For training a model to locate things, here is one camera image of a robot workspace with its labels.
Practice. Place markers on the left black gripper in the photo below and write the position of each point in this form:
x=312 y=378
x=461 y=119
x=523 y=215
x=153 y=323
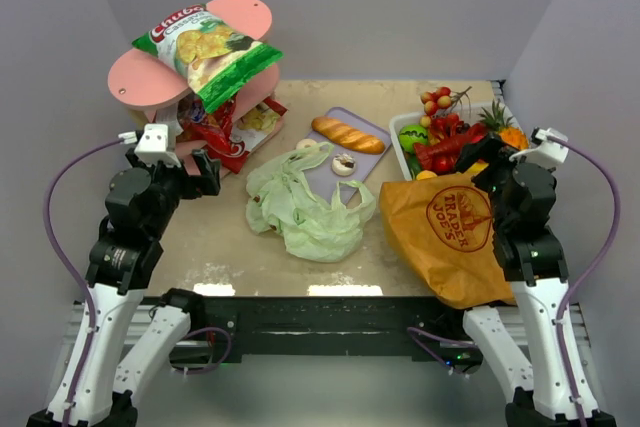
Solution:
x=201 y=177

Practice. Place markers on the green toy watermelon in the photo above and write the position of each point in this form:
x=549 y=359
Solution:
x=412 y=134

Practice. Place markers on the chocolate drizzled white donut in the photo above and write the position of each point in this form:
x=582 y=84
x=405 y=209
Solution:
x=343 y=165

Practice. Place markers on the red yellow berry sprig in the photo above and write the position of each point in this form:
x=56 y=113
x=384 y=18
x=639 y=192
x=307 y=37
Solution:
x=439 y=106

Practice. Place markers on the red Chuba chips bag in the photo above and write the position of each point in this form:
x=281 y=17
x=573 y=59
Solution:
x=248 y=133

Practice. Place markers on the brown Trader Joe's bag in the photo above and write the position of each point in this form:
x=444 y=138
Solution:
x=442 y=228

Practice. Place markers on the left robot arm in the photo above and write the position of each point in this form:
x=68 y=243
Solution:
x=103 y=383

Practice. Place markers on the green Chuba cassava chips bag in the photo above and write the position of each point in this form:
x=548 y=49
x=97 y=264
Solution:
x=215 y=59

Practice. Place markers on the toy orange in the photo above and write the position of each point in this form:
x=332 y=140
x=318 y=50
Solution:
x=425 y=174

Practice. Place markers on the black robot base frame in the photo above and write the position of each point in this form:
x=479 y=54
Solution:
x=420 y=328

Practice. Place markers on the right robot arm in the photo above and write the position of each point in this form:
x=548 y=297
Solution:
x=546 y=384

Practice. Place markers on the toy baguette bread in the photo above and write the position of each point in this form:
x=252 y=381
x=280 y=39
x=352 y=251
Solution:
x=347 y=136

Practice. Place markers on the white plastic basket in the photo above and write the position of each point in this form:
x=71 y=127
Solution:
x=469 y=116

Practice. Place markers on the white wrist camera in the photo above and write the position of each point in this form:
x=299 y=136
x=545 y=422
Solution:
x=152 y=145
x=547 y=149

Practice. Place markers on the lavender tray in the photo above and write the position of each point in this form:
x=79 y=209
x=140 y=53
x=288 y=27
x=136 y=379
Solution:
x=322 y=180

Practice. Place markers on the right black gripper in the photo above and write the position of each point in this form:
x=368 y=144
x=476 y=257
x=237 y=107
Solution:
x=486 y=156

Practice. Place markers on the red toy lobster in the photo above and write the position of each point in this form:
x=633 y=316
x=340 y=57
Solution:
x=441 y=157

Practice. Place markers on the pink two-tier shelf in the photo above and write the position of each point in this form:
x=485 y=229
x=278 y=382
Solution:
x=144 y=84

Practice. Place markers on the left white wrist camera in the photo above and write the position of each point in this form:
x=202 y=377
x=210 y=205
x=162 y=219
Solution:
x=152 y=145

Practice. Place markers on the toy pineapple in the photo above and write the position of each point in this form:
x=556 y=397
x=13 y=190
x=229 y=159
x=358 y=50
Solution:
x=496 y=120

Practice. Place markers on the plain white donut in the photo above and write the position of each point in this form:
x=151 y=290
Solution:
x=306 y=146

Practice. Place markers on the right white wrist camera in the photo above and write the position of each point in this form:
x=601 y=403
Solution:
x=547 y=149

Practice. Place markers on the light green plastic bag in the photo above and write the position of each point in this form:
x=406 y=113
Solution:
x=281 y=201

